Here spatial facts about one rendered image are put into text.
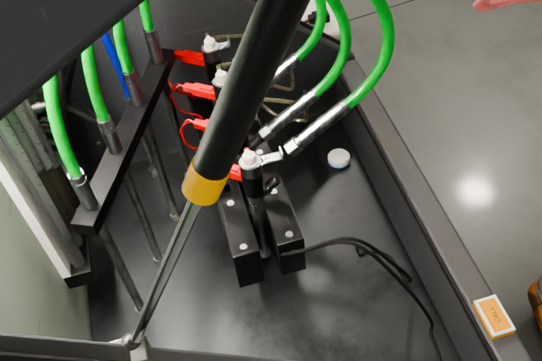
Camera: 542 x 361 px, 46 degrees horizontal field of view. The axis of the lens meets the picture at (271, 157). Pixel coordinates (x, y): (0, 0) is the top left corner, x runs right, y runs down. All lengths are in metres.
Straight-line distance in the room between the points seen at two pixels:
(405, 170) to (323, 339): 0.28
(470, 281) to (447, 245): 0.06
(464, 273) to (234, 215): 0.32
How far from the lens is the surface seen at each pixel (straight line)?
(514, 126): 2.43
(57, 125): 0.69
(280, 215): 0.88
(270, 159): 0.79
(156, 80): 0.93
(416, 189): 0.95
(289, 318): 0.97
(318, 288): 0.99
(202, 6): 1.01
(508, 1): 0.67
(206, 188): 0.30
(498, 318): 0.85
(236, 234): 0.87
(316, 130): 0.77
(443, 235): 0.91
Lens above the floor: 1.69
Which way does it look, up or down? 48 degrees down
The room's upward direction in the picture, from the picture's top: 7 degrees counter-clockwise
